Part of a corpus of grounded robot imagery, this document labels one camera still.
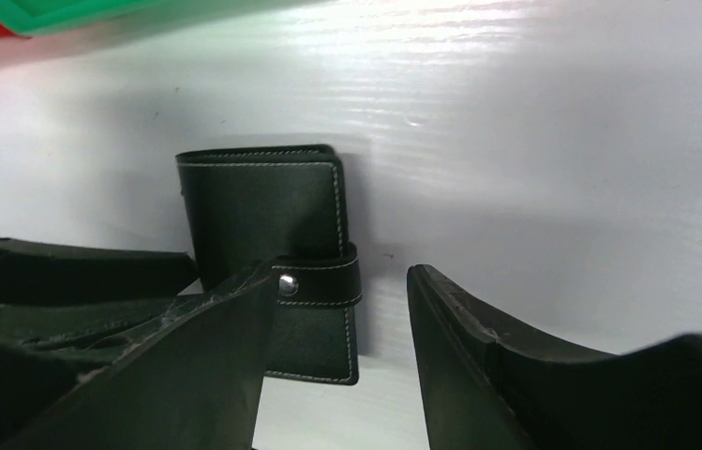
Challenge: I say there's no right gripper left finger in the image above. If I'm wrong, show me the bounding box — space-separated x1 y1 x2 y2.
5 263 278 449

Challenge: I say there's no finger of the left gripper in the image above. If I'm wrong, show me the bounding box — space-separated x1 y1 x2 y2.
0 237 198 306

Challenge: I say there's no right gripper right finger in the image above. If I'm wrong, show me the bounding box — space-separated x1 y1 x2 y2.
407 264 702 449

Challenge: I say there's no black leather card holder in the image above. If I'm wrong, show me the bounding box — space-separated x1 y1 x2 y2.
176 144 363 385

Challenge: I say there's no green bin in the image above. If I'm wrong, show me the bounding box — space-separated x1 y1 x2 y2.
0 1 297 37

